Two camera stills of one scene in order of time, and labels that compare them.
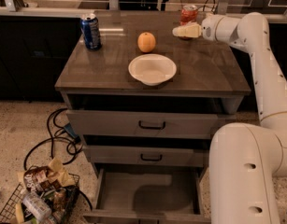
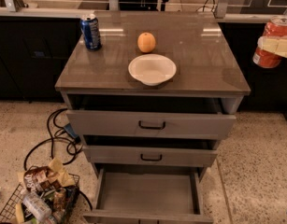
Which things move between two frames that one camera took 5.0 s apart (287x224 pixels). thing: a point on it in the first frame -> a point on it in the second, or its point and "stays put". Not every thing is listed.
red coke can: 189,14 -> 279,26
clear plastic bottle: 37,205 stays put
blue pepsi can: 92,31 stays put
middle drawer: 148,155 stays put
